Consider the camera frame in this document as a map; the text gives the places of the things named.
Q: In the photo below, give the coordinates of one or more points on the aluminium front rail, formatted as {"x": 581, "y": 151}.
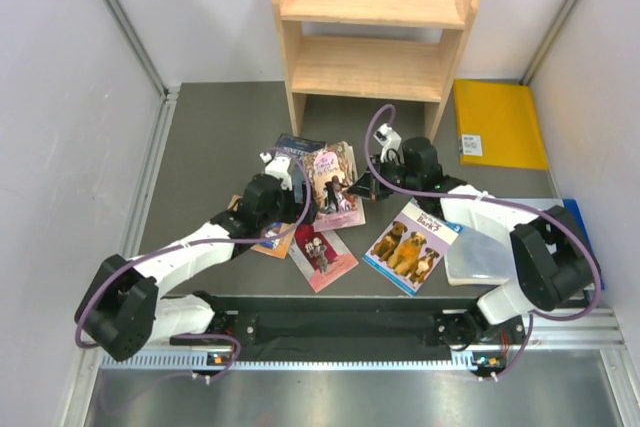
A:
{"x": 593, "y": 332}

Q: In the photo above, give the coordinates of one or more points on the blue file folder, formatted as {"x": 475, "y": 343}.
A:
{"x": 572, "y": 206}

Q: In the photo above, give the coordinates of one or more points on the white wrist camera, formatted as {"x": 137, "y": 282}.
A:
{"x": 390, "y": 142}
{"x": 278, "y": 166}

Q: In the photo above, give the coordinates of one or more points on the yellow file folder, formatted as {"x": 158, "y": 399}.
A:
{"x": 497, "y": 126}

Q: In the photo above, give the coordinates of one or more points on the dark Nineteen Eighty-Four book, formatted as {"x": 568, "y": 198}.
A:
{"x": 297, "y": 146}

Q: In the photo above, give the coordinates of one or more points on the dog book Why Dogs Bark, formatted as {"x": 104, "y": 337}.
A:
{"x": 411, "y": 247}

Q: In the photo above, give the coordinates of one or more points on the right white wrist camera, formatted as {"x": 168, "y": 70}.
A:
{"x": 390, "y": 142}

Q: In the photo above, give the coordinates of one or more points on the orange Othello picture book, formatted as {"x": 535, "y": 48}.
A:
{"x": 272, "y": 246}

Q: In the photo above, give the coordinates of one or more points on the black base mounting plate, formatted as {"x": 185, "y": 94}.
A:
{"x": 355, "y": 329}

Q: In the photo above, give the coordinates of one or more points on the wooden two-tier shelf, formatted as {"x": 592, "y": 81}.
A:
{"x": 369, "y": 67}

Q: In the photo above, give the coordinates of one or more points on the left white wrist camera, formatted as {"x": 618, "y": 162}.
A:
{"x": 278, "y": 166}

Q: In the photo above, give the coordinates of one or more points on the pink Taming of Shrew book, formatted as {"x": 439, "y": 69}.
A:
{"x": 332, "y": 172}

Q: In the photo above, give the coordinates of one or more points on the red castle picture book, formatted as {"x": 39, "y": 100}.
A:
{"x": 322, "y": 257}

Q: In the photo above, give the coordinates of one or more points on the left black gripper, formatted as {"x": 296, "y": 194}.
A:
{"x": 296, "y": 212}

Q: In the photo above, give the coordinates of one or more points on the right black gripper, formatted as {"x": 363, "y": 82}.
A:
{"x": 364, "y": 187}

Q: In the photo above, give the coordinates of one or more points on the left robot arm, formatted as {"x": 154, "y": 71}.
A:
{"x": 127, "y": 305}

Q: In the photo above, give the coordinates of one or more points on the clear plastic file folder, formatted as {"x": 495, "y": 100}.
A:
{"x": 482, "y": 252}

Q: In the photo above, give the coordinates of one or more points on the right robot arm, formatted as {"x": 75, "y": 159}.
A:
{"x": 543, "y": 257}

